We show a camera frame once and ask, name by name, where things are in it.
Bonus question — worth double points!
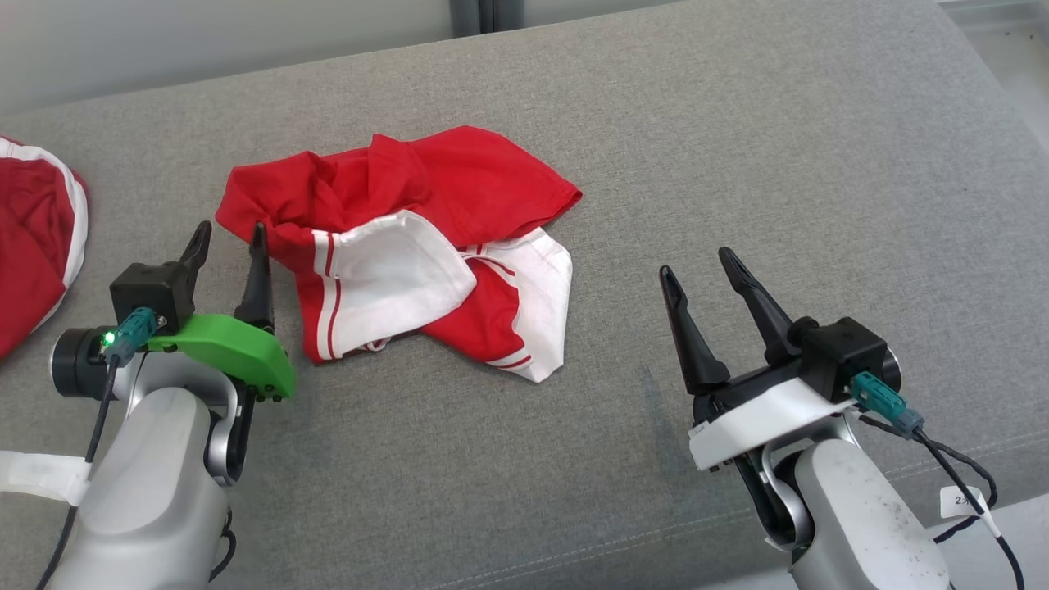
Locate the red white numbered jersey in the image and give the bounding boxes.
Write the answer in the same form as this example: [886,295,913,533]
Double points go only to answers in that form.
[216,125,584,384]

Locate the white fabric strap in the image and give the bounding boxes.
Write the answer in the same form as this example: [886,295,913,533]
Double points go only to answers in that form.
[0,449,91,506]

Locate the red shorts with white stripe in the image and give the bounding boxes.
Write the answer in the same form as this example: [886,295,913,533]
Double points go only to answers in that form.
[0,135,89,361]

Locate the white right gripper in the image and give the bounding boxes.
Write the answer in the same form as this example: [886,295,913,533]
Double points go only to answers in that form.
[659,247,861,473]

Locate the grey double partition post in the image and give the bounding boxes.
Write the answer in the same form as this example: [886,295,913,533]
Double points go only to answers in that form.
[449,0,525,39]

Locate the white paper cable tag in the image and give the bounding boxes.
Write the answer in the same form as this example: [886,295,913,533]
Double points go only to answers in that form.
[938,485,1002,538]

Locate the black cable, teal plug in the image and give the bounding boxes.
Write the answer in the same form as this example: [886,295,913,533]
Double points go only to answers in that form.
[851,371,1027,590]
[34,307,159,590]

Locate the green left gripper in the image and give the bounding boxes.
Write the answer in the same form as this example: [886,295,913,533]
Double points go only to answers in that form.
[148,220,297,403]

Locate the black left cable, teal plug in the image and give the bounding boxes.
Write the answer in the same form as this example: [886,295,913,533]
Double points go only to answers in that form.
[34,307,159,590]

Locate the black right cable, teal plug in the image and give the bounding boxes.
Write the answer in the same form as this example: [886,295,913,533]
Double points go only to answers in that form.
[851,371,1027,590]

